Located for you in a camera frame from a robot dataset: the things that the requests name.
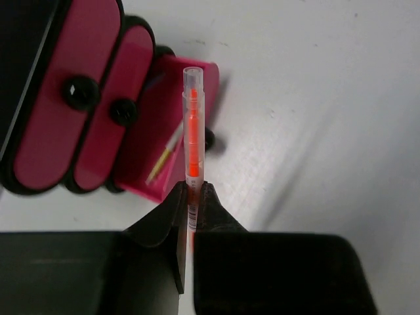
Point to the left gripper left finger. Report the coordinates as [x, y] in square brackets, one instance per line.
[140, 270]

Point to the blue clear pen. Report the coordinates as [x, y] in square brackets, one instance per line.
[153, 80]

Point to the red clear pen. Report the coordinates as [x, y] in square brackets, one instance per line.
[193, 97]

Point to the black drawer cabinet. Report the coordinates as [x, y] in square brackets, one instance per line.
[25, 26]

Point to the yellow pen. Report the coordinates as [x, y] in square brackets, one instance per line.
[168, 150]

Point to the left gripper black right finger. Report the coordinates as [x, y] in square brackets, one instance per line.
[241, 272]

